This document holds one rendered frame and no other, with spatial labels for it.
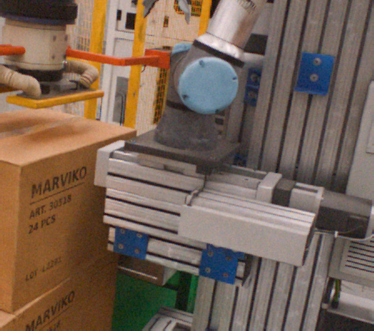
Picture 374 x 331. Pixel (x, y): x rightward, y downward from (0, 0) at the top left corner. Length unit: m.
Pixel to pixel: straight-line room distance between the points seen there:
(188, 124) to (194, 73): 0.20
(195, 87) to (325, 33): 0.40
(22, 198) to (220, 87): 0.57
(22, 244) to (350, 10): 0.96
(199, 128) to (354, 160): 0.36
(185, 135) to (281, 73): 0.29
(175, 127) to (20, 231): 0.47
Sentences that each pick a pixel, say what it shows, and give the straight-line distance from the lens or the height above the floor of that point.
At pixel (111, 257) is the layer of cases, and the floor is 0.51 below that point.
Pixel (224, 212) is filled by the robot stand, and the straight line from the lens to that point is 1.28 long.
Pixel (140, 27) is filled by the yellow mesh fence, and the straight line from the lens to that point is 3.36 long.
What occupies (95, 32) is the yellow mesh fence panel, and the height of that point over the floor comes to 1.16.
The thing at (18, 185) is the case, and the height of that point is 0.89.
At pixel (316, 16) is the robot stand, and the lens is 1.49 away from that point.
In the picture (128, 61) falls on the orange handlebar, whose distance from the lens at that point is 1.69.
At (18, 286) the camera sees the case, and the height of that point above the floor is 0.61.
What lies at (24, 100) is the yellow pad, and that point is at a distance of 1.60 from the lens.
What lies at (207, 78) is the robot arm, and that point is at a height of 1.22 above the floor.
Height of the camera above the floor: 1.36
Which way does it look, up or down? 16 degrees down
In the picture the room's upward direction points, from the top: 7 degrees clockwise
